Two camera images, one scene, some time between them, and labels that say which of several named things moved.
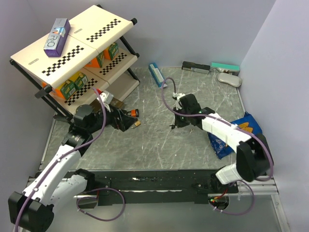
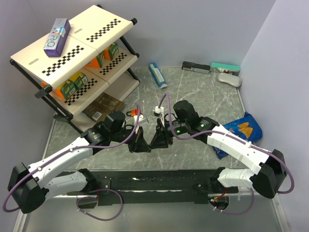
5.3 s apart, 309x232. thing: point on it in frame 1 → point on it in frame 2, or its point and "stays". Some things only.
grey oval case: [233, 80] stays
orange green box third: [97, 62] stays
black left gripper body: [112, 120] → [126, 133]
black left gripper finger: [126, 122] → [140, 145]
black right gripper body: [182, 121] → [179, 127]
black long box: [195, 67] stays
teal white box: [220, 67] stays
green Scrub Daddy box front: [65, 90] stays
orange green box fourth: [111, 52] stays
